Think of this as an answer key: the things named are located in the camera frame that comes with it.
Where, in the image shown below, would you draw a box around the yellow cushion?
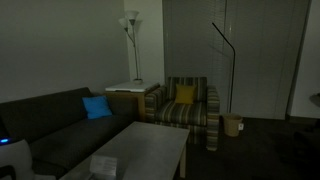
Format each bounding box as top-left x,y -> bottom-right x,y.
174,83 -> 198,105

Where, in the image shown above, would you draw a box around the wooden side table white top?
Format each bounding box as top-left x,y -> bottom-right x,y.
104,80 -> 162,123

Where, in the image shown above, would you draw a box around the striped armchair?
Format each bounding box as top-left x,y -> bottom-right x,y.
144,76 -> 221,153

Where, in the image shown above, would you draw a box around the grey coffee table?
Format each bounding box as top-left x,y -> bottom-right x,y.
59,120 -> 190,180

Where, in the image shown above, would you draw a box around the blue cushion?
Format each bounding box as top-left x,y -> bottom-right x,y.
81,95 -> 114,120

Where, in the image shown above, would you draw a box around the thin black floor lamp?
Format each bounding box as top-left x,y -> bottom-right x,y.
211,21 -> 237,114

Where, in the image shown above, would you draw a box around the wicker waste basket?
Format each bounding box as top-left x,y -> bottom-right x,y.
222,113 -> 244,138

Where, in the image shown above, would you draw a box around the floor lamp two white shades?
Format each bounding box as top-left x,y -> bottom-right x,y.
118,9 -> 141,81

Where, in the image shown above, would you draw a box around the paper on table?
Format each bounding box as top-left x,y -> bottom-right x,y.
79,154 -> 118,180

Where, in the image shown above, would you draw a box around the dark grey sofa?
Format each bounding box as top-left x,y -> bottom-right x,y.
0,87 -> 141,180

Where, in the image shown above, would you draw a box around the vertical window blinds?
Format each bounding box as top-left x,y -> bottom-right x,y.
162,0 -> 313,120

